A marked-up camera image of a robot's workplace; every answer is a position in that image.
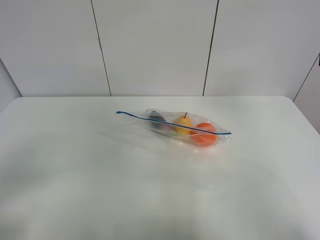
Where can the clear blue-zip plastic bag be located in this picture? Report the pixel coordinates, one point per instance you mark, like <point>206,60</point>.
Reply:
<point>223,134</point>

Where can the purple eggplant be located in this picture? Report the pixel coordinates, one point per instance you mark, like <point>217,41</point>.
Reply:
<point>158,122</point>

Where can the yellow pear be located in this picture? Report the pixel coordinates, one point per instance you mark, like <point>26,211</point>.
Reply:
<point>183,124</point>

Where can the orange fruit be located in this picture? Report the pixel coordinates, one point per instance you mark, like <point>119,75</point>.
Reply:
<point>204,139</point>

